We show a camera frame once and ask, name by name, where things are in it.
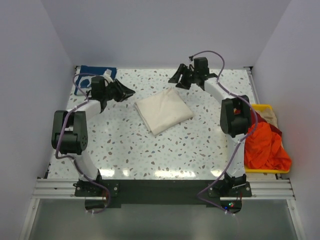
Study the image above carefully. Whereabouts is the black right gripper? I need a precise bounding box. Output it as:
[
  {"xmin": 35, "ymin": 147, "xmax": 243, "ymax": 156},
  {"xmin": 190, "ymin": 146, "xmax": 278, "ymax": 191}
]
[{"xmin": 168, "ymin": 64, "xmax": 199, "ymax": 90}]

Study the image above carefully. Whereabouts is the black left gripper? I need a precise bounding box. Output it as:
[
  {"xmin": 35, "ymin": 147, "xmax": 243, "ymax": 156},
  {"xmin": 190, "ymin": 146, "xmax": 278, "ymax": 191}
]
[{"xmin": 102, "ymin": 79, "xmax": 135, "ymax": 103}]

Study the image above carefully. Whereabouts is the cream white t shirt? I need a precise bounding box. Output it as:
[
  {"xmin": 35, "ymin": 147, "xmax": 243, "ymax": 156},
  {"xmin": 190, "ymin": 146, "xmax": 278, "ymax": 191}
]
[{"xmin": 135, "ymin": 88, "xmax": 194, "ymax": 136}]

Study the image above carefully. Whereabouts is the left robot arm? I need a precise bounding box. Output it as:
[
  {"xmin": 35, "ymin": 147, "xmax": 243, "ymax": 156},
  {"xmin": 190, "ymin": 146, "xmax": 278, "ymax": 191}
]
[{"xmin": 51, "ymin": 73, "xmax": 136, "ymax": 196}]

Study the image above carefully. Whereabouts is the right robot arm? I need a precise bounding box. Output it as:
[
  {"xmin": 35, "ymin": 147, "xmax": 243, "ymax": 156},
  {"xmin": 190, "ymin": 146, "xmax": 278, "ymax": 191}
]
[{"xmin": 168, "ymin": 56, "xmax": 252, "ymax": 197}]

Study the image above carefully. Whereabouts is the folded blue printed t shirt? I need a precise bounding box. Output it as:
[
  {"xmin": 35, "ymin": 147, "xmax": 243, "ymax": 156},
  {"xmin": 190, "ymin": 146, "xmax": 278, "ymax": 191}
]
[{"xmin": 75, "ymin": 65, "xmax": 117, "ymax": 93}]

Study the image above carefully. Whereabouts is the yellow plastic bin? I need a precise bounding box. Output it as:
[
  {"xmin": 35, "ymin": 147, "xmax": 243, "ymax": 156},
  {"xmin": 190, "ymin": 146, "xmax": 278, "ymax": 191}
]
[{"xmin": 245, "ymin": 104, "xmax": 290, "ymax": 174}]

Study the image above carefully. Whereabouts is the beige t shirt in bin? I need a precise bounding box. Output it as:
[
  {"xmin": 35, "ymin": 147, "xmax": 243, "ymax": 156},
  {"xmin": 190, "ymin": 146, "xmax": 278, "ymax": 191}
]
[{"xmin": 256, "ymin": 108, "xmax": 278, "ymax": 128}]

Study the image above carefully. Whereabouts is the orange t shirt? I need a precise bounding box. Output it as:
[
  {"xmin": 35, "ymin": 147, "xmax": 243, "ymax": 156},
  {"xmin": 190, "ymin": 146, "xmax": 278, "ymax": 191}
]
[{"xmin": 244, "ymin": 121, "xmax": 292, "ymax": 171}]

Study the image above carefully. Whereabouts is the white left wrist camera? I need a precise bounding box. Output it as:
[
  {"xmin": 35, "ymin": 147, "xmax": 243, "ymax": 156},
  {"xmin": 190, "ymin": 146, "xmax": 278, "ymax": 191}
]
[{"xmin": 102, "ymin": 69, "xmax": 113, "ymax": 83}]

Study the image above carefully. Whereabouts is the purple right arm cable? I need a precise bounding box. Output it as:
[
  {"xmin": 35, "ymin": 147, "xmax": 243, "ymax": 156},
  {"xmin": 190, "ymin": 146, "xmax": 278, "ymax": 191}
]
[{"xmin": 196, "ymin": 50, "xmax": 260, "ymax": 213}]

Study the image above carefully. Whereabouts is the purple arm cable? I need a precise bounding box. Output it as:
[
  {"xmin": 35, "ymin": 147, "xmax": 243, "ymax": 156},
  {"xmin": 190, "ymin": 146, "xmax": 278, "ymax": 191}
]
[
  {"xmin": 196, "ymin": 50, "xmax": 260, "ymax": 213},
  {"xmin": 54, "ymin": 72, "xmax": 112, "ymax": 215}
]

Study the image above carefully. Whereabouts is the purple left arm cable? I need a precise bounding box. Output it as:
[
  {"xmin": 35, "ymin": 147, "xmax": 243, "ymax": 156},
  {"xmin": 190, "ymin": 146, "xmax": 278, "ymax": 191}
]
[{"xmin": 54, "ymin": 72, "xmax": 112, "ymax": 215}]

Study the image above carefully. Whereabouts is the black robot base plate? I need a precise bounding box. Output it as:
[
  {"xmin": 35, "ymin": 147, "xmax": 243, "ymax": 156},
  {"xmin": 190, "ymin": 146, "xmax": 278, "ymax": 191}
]
[{"xmin": 73, "ymin": 179, "xmax": 253, "ymax": 213}]

